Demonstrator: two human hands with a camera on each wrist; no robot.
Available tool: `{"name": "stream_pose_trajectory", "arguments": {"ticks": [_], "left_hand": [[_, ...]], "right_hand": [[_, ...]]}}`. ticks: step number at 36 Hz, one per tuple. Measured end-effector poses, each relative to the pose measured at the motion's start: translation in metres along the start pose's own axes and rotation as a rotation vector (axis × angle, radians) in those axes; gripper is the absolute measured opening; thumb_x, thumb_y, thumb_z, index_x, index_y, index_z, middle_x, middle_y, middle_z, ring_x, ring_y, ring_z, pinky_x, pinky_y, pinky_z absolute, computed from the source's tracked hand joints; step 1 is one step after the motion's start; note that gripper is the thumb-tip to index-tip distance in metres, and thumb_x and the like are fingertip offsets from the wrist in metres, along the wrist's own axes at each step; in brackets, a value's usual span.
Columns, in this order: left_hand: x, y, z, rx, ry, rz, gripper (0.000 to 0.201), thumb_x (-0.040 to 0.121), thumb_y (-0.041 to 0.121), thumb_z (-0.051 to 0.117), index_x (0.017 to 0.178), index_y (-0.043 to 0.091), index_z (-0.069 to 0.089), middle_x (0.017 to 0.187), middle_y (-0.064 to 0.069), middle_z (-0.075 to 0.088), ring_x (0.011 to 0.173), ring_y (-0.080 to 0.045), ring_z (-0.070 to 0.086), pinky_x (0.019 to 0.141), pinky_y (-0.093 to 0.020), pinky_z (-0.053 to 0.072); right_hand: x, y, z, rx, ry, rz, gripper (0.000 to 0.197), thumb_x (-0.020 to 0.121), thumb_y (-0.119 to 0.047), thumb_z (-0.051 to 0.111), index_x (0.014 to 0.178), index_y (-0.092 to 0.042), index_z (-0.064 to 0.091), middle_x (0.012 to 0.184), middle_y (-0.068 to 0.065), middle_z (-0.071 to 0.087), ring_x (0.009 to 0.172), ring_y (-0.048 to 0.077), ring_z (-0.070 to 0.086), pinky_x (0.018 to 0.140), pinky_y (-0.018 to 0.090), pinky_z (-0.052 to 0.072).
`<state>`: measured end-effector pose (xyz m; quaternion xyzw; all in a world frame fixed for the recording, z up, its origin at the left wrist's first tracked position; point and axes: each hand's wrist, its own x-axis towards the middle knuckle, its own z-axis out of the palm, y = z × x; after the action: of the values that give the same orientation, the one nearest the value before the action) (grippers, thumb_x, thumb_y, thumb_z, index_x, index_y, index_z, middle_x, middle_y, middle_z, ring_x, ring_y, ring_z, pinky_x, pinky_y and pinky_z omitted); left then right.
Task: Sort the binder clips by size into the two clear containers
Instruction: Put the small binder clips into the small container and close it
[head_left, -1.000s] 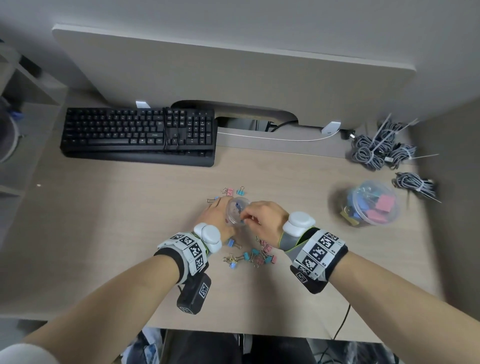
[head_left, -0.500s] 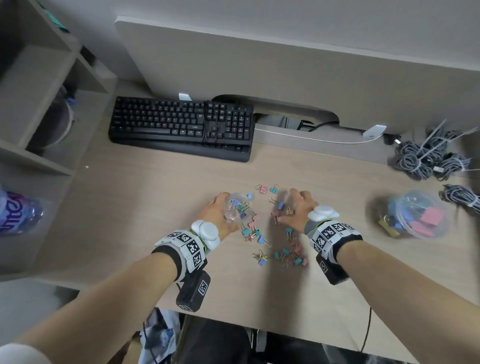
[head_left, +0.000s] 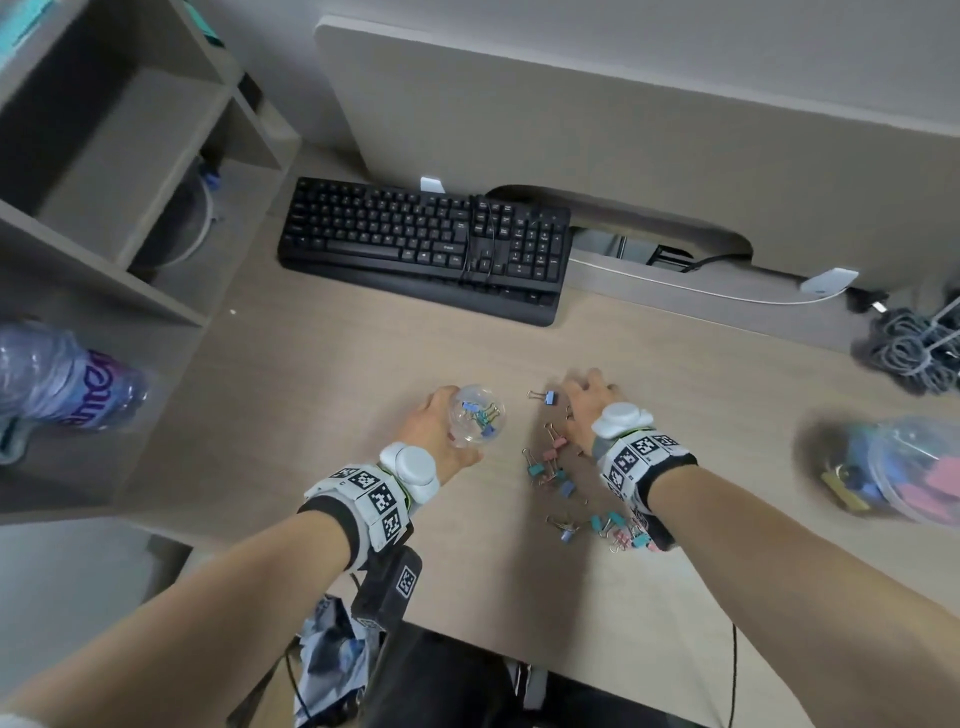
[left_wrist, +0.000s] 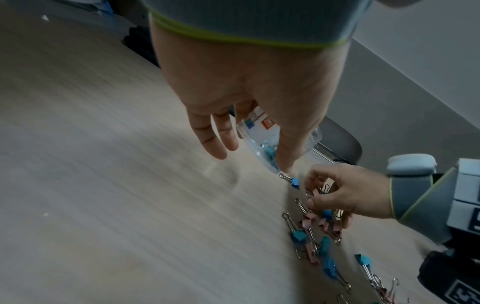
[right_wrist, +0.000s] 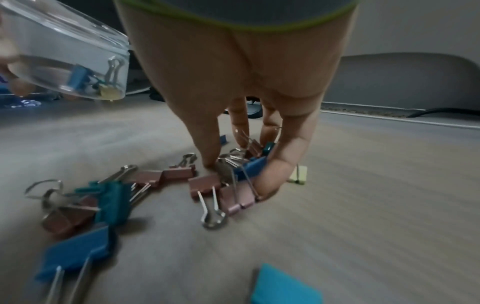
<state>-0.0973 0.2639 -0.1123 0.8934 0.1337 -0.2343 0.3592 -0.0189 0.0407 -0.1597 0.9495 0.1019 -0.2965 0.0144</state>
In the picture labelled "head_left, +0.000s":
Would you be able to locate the person's right hand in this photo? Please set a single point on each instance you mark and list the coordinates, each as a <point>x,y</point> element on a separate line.
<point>589,405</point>

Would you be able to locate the person's left forearm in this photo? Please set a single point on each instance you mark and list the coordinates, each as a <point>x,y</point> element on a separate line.
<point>187,630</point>

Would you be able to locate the purple label water bottle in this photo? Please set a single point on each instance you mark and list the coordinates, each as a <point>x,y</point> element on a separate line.
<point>60,379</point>

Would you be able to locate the person's white left sleeve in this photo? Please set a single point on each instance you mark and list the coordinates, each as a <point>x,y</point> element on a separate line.
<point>19,721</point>

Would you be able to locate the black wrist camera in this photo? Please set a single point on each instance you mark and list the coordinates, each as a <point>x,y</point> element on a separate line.
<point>390,589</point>
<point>664,534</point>

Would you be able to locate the grey right marker wristband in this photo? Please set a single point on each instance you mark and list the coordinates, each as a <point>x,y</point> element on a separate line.
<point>645,461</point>

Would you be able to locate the person's left hand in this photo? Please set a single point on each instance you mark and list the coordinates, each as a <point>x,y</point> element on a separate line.
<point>427,435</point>

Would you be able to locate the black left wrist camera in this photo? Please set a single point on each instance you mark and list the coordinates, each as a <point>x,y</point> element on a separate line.
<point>390,589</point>

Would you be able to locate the grey left marker wristband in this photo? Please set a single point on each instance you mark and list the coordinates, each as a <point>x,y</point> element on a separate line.
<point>360,495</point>

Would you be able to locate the blue white patterned bag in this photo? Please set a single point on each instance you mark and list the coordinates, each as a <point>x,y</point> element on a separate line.
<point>337,660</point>

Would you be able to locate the black plug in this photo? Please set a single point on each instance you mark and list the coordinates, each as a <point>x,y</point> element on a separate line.
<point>866,301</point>

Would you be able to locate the beige wooden shelf unit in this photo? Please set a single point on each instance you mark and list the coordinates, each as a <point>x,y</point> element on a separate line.
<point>112,150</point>

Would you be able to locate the person's right forearm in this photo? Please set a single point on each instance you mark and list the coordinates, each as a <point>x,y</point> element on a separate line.
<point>810,592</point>

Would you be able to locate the white right hand tracker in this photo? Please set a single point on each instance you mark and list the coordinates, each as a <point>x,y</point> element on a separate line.
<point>622,420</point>

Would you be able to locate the small black object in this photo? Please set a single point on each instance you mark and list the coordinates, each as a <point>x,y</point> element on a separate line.
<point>250,91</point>

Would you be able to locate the pile of mixed binder clips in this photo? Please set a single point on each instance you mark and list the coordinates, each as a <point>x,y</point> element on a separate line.
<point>553,397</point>

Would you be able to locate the small clear plastic jar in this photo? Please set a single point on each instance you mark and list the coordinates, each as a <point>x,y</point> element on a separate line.
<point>472,397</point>

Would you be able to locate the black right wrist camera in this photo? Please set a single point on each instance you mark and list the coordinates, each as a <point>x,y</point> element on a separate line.
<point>664,534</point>

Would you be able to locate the grey marker wristband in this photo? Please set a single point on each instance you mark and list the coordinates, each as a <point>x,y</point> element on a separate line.
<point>360,495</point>
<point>645,461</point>

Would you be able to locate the white round device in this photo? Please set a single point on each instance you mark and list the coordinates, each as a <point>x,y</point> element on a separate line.
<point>204,217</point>

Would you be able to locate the white left hand tracker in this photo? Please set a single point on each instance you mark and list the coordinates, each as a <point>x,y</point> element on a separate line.
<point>411,469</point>

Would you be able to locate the white hand tracker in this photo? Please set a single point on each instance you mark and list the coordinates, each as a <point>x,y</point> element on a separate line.
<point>411,469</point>
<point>622,420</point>

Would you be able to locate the black keyboard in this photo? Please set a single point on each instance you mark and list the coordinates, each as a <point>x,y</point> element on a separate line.
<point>360,225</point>

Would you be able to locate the teal card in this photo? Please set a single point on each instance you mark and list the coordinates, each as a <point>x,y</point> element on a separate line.
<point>206,22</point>

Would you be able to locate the teal paper folder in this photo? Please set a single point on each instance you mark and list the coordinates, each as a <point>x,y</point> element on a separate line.
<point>22,19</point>

